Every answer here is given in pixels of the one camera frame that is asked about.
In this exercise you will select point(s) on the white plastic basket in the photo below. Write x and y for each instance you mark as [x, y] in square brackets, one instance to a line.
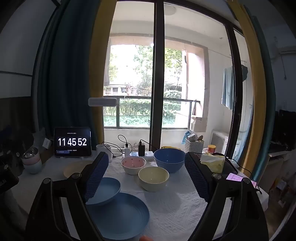
[193, 147]

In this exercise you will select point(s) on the white power strip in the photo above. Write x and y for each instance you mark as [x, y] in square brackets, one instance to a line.
[148, 154]

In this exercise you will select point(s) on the white textured tablecloth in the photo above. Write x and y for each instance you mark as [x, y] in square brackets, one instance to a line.
[175, 208]

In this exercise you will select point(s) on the blue plastic bag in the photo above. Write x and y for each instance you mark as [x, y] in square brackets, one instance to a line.
[186, 135]

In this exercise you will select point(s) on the yellow tissue pack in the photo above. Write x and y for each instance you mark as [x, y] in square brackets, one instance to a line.
[215, 164]

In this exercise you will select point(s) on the beige plate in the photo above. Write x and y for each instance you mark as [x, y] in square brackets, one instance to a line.
[74, 169]

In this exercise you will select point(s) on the wall air conditioner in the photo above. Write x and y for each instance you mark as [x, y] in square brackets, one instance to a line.
[289, 50]

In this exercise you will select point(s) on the white side desk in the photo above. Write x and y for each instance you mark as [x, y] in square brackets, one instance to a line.
[279, 162]

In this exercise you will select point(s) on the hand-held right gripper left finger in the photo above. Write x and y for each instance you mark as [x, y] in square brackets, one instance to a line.
[97, 178]

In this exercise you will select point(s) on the orange lidded can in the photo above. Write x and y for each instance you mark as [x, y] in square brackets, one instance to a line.
[211, 148]

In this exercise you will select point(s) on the grey cloth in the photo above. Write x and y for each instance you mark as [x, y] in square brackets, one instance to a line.
[231, 165]

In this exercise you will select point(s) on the small blue plate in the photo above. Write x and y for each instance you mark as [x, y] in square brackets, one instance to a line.
[108, 190]

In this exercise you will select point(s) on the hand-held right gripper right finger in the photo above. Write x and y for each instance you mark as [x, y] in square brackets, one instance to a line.
[196, 178]

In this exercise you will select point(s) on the yellow curtain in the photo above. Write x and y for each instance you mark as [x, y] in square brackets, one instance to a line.
[252, 81]
[99, 58]

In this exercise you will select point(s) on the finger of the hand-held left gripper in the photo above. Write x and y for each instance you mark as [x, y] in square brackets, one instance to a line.
[13, 156]

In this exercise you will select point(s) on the white outdoor appliance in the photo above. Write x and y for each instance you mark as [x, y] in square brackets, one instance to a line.
[218, 141]

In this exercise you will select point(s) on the pale yellow bowl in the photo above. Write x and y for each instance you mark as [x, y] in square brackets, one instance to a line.
[153, 183]

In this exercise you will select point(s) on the balcony railing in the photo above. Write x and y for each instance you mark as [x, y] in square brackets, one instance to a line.
[134, 99]

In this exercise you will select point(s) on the white charger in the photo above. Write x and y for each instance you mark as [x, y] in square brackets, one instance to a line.
[127, 148]

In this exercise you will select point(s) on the brown cardboard piece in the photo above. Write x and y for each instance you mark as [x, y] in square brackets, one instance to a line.
[47, 154]

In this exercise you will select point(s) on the hanging light blue towel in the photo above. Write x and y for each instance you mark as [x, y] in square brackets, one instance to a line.
[227, 88]

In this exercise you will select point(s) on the dark blue curtain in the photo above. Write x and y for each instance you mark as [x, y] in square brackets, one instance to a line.
[67, 81]

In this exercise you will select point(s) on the small white box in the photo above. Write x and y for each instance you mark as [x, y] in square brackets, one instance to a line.
[47, 143]

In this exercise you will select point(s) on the black smartphone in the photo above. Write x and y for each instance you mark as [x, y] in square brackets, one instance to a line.
[233, 177]

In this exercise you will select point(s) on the pink speckled ceramic bowl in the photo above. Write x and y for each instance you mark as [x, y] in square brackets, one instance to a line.
[133, 168]

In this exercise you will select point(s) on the black monitor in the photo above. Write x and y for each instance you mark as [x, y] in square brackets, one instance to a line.
[285, 127]

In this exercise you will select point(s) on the large blue plate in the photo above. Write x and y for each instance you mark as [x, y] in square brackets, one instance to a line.
[124, 215]

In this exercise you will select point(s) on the teal curtain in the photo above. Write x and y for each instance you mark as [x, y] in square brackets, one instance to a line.
[268, 104]

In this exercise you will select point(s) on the beige carton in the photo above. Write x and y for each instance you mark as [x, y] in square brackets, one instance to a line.
[191, 137]

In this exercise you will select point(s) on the large blue bowl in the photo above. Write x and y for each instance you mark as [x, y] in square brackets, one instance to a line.
[168, 162]

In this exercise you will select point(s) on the black tablet with clock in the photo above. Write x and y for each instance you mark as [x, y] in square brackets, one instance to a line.
[71, 141]

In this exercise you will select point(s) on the black window frame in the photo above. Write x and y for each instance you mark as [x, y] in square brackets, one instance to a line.
[157, 69]

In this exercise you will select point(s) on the white desk lamp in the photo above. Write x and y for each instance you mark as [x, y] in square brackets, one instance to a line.
[101, 102]

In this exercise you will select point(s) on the brown rounded item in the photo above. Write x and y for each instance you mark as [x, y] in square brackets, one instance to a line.
[200, 138]

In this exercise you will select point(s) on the black charger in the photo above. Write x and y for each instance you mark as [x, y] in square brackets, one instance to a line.
[141, 149]

